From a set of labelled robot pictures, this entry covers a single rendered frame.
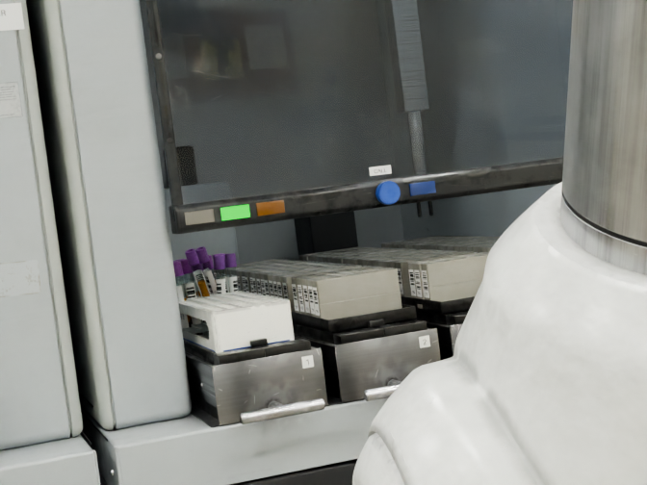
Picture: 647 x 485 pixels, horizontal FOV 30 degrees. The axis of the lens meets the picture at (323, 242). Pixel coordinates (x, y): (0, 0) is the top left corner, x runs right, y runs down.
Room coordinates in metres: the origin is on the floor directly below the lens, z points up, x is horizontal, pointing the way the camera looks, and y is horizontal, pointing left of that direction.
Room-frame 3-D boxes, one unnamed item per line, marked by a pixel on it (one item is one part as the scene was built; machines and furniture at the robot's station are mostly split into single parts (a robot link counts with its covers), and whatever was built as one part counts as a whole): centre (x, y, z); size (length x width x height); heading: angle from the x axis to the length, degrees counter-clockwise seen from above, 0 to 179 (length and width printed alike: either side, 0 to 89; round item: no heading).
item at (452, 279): (1.59, -0.18, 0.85); 0.12 x 0.02 x 0.06; 108
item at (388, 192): (1.53, -0.09, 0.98); 0.03 x 0.01 x 0.03; 108
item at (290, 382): (1.72, 0.18, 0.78); 0.73 x 0.14 x 0.09; 18
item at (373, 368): (1.77, 0.04, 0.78); 0.73 x 0.14 x 0.09; 18
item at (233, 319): (1.59, 0.14, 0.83); 0.30 x 0.10 x 0.06; 18
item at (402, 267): (1.68, -0.15, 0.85); 0.12 x 0.02 x 0.06; 108
